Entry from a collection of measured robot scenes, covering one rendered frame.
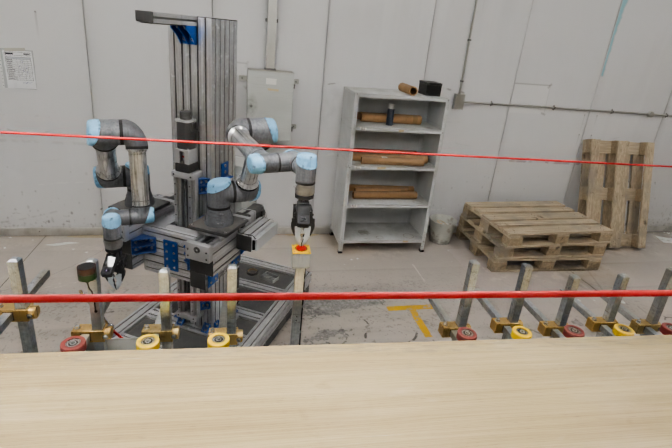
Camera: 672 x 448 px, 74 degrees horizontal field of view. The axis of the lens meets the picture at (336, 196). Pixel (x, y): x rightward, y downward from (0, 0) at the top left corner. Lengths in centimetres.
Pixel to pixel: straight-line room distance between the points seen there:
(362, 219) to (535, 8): 270
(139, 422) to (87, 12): 343
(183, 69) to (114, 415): 160
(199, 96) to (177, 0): 189
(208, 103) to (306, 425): 159
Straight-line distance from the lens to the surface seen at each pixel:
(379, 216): 481
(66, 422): 162
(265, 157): 165
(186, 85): 246
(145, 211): 225
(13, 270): 194
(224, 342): 178
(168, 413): 157
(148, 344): 181
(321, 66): 428
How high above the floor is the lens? 202
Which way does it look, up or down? 20 degrees down
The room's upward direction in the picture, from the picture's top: 6 degrees clockwise
